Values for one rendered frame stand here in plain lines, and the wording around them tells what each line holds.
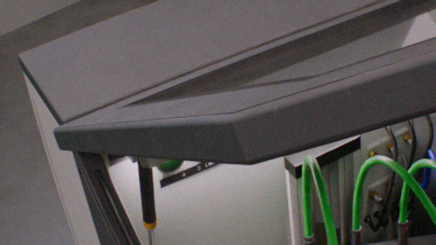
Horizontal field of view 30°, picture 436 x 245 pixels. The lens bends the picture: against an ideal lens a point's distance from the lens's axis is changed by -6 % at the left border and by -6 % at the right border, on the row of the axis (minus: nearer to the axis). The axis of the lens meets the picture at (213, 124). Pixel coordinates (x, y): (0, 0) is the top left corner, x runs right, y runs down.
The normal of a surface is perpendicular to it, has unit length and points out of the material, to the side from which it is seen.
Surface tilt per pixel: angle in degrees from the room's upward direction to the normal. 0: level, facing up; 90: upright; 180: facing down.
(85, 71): 0
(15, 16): 90
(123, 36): 0
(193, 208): 90
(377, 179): 90
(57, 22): 0
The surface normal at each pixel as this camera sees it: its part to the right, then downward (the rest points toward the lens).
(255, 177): 0.46, 0.45
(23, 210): -0.14, -0.81
